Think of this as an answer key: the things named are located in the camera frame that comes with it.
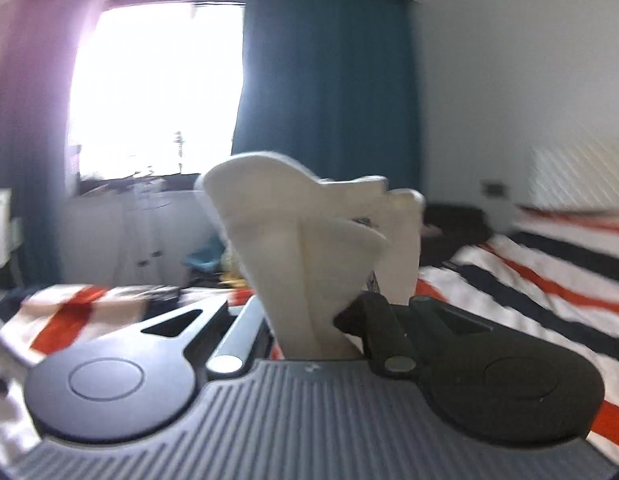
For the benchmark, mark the garment steamer stand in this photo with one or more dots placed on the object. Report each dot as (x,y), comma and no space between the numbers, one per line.
(178,145)

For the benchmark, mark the striped blanket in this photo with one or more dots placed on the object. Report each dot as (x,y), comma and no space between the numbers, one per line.
(539,285)

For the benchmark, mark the white pants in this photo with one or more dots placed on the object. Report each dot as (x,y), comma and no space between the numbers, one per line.
(299,240)

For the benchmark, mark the white headboard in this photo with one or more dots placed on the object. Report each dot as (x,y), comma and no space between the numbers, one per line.
(579,175)

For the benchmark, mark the window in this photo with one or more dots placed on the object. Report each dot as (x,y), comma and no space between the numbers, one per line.
(154,85)

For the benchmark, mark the dark wall switch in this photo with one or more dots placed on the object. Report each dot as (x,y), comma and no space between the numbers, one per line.
(494,188)

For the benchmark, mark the blue curtain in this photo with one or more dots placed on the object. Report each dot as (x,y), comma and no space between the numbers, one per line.
(39,160)
(329,85)

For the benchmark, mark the black armchair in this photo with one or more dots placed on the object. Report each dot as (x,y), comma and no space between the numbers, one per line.
(459,230)

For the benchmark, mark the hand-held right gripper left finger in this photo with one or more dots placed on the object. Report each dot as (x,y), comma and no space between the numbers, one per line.
(244,325)

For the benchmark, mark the blue stool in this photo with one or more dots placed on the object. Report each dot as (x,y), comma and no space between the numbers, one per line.
(204,259)

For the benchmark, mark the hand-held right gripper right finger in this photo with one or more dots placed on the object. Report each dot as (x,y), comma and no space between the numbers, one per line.
(374,320)

